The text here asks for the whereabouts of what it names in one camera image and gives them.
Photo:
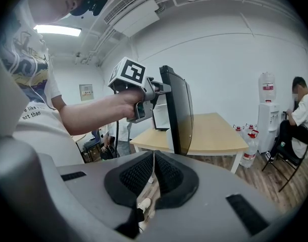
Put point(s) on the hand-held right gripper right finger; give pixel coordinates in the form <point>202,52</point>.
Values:
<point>207,210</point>

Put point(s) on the white printed t-shirt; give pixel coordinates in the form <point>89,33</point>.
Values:
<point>38,125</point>

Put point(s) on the person's left forearm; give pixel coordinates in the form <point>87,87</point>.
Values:
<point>93,112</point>

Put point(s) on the person's left hand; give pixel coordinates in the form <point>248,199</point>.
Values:
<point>130,99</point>

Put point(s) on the round beige table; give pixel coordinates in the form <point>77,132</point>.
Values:
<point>79,137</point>

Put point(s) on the black and white backpack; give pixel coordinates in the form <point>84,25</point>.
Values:
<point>107,152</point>

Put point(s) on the black folding chair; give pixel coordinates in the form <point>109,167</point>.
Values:
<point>293,161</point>

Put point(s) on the grey wall electrical box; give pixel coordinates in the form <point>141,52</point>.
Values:
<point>86,92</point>

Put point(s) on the clear water jug red cap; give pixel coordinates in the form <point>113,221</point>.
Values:
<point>251,150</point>
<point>250,128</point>
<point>238,130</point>

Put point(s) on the person's left white shoe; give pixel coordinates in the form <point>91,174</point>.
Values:
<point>144,203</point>

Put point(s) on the large dispenser water bottle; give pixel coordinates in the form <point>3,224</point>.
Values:
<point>267,87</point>

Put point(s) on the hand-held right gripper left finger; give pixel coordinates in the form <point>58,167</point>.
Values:
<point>88,198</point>

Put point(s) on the ceiling light panel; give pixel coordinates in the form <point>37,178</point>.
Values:
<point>58,30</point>

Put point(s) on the blue chair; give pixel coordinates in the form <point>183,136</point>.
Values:
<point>93,140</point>

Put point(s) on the white water dispenser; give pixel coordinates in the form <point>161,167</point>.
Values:
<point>267,127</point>

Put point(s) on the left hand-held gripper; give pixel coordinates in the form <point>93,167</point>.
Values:
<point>131,70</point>

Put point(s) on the white air conditioner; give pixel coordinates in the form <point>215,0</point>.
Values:
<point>133,14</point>

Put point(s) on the person's head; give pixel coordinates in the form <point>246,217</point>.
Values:
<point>50,1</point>

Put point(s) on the light wooden table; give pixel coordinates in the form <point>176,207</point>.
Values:
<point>214,135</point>

